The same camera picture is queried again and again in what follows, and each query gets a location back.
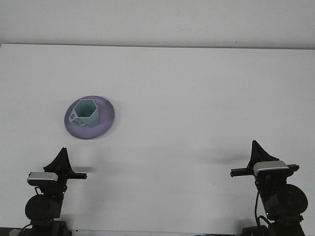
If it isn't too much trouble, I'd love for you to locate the pale blue hexagonal cup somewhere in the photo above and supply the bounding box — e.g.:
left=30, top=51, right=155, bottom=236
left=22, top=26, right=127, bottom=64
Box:
left=68, top=98, right=100, bottom=128

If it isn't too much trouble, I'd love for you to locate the pale purple round plate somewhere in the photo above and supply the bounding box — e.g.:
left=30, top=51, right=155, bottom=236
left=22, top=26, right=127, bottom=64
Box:
left=63, top=95, right=116, bottom=140

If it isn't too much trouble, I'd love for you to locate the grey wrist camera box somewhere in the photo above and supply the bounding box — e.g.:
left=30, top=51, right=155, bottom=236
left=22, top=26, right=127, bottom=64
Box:
left=253, top=160, right=289, bottom=173
left=27, top=172, right=58, bottom=184

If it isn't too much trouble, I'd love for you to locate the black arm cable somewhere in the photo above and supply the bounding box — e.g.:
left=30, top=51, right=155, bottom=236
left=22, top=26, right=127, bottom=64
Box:
left=253, top=189, right=272, bottom=228
left=19, top=222, right=34, bottom=236

